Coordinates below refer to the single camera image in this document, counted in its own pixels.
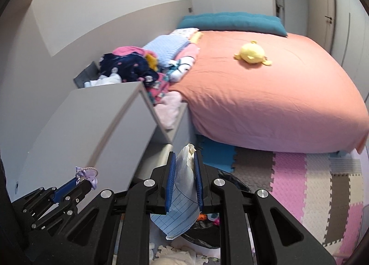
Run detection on white blue paper wrapper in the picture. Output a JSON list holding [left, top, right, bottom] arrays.
[[151, 143, 199, 241]]

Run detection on purple hair scrunchie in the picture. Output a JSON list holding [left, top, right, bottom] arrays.
[[75, 166, 99, 190]]

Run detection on orange plastic crab toy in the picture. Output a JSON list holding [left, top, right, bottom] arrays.
[[197, 214, 207, 221]]

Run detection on magenta plush toy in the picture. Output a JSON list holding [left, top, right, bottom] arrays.
[[211, 217, 220, 226]]

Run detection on black lined trash bin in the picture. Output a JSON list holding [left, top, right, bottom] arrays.
[[181, 170, 251, 249]]

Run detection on pink fleece clothing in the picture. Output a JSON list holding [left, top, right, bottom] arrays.
[[154, 91, 182, 130]]

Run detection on grey desk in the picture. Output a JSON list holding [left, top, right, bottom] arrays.
[[13, 82, 196, 199]]

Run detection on navy patterned blanket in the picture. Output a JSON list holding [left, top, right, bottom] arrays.
[[99, 52, 159, 86]]

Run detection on salmon pink bed cover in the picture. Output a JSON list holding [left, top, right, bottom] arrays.
[[171, 31, 368, 153]]

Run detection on light blue knit blanket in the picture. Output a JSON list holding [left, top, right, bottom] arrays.
[[143, 35, 190, 68]]

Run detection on colourful foam floor mat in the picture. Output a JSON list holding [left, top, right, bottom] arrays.
[[197, 136, 367, 264]]

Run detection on yellow plush on bed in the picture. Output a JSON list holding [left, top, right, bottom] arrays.
[[234, 40, 272, 66]]

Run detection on teal bed cushion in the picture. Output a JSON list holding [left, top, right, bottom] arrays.
[[178, 12, 287, 37]]

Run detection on room door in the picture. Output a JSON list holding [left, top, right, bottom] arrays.
[[274, 0, 336, 52]]

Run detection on black wall socket panel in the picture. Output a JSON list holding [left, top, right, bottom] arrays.
[[73, 61, 100, 89]]

